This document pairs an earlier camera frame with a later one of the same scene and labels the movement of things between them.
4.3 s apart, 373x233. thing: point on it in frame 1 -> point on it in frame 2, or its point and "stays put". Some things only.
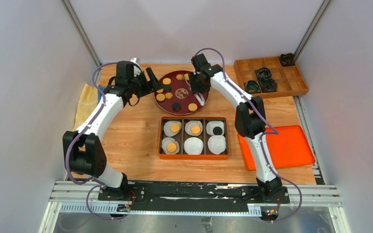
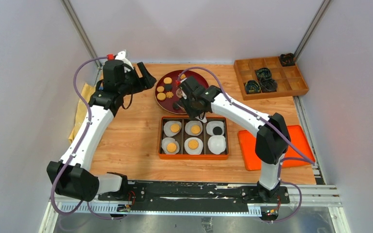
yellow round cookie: (175, 127) stays put
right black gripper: (195, 88) -> (185, 104)
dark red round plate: (176, 97) stays put
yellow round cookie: (171, 147) stays put
